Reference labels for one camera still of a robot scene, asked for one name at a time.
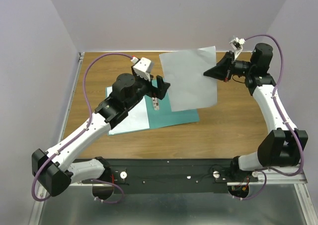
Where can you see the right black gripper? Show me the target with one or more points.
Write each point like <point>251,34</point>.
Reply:
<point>223,69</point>

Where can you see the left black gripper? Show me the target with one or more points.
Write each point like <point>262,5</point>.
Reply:
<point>162,87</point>

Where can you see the white paper sheet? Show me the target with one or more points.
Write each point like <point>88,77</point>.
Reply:
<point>137,120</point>
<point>189,88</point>

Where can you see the teal paper folder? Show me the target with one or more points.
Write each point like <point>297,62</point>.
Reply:
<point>165,117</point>

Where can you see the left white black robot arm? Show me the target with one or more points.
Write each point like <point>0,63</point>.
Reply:
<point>108,114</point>

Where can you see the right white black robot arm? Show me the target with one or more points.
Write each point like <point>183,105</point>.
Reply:
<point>296,140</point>

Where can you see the metal folder clip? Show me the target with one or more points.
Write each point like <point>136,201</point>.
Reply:
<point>155,103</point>

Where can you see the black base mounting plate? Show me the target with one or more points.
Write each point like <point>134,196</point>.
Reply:
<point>154,176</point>

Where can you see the metal sheet front panel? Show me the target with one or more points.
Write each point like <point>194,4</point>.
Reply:
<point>275,205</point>

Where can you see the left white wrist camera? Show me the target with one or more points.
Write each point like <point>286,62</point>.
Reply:
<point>142,67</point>

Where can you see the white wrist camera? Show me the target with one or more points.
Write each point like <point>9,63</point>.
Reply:
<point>237,45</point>
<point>142,67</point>

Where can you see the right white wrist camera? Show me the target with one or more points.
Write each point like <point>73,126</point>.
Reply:
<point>237,45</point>

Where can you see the right table edge rail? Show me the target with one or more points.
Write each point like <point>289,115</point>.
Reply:
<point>273,150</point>

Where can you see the table edge rail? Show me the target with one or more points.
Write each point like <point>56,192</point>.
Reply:
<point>273,150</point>
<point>70,94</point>

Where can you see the left table edge rail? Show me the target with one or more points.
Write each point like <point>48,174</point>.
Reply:
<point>70,94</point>

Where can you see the aluminium extrusion rail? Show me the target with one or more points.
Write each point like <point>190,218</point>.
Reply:
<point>285,177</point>

